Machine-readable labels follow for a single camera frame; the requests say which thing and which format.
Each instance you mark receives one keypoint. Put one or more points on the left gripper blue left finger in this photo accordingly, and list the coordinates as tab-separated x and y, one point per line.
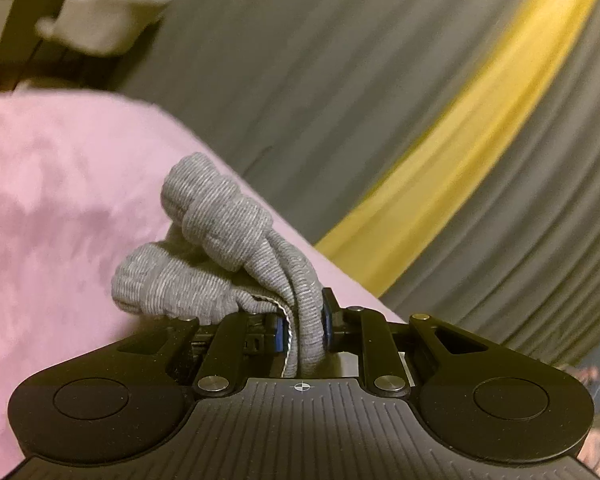
243	345

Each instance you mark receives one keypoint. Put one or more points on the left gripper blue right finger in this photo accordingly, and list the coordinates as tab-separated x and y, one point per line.
376	343

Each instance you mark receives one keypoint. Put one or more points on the grey sweatpants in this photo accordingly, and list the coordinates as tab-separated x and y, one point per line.
222	255

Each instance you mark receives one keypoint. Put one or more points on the yellow curtain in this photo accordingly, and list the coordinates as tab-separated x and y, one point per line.
411	204

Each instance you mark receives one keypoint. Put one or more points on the pink bed blanket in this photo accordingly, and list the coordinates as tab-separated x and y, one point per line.
80	179

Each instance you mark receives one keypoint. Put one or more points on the grey curtain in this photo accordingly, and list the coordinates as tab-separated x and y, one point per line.
313	101

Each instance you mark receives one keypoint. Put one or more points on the grey upholstered chair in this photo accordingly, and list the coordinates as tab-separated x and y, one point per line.
100	28

